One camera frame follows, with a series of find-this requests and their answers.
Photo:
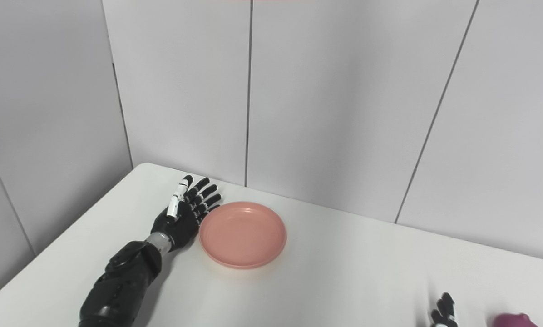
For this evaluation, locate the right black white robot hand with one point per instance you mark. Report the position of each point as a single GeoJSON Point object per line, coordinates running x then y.
{"type": "Point", "coordinates": [444, 313]}

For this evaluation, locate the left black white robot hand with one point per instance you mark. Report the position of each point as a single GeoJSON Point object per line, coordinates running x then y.
{"type": "Point", "coordinates": [185, 215]}

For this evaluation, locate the pink round plate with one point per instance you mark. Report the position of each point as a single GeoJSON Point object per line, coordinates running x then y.
{"type": "Point", "coordinates": [243, 234]}

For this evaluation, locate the purple onion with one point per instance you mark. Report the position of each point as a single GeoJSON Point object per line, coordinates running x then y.
{"type": "Point", "coordinates": [514, 320]}

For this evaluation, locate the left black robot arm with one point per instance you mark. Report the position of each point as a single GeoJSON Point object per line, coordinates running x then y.
{"type": "Point", "coordinates": [121, 281]}

